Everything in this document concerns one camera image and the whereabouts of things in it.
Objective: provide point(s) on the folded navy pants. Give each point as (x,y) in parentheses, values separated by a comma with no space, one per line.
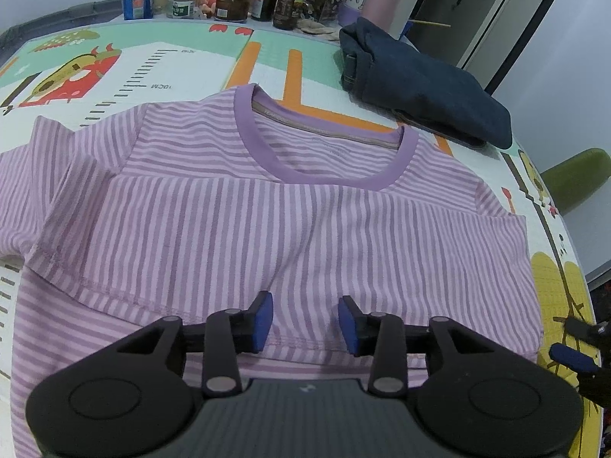
(420,90)

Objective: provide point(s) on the dark door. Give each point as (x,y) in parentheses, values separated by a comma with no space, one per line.
(477,4)

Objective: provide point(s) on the thin wooden stick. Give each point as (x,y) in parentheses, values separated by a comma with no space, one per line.
(429,23)

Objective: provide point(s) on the purple striped shirt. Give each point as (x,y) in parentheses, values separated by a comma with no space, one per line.
(215,229)

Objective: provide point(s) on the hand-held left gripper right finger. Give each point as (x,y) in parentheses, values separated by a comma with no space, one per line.
(351,324)

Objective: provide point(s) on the pink tumbler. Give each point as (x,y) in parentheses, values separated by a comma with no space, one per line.
(382,4)

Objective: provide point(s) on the dark brown jar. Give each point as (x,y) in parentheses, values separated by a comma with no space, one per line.
(232,7)

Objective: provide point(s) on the colourful cartoon play mat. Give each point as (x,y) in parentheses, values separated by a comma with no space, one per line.
(191,67)

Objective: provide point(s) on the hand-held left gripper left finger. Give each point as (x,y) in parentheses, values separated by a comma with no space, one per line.
(262,319)

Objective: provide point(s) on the green chair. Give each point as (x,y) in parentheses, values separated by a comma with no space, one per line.
(580,179)

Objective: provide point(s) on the small pink toy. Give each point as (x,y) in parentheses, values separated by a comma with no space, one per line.
(206,4)

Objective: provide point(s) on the green-lid white bottle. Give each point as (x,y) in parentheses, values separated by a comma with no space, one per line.
(185,4)

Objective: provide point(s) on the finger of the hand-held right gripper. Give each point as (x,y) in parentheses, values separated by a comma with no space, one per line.
(573,358)
(584,329)

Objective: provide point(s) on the beige cloth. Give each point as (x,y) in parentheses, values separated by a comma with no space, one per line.
(316,29)

